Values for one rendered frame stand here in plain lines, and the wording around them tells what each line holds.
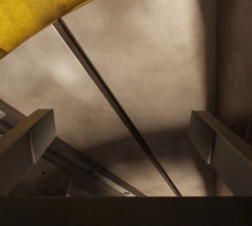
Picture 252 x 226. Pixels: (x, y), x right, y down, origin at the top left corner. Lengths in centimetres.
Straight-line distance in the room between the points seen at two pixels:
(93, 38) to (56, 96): 33
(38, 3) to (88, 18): 45
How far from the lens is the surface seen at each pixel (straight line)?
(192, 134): 16
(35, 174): 95
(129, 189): 140
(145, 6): 58
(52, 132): 17
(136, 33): 60
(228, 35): 52
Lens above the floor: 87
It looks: 49 degrees down
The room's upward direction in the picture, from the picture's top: 171 degrees counter-clockwise
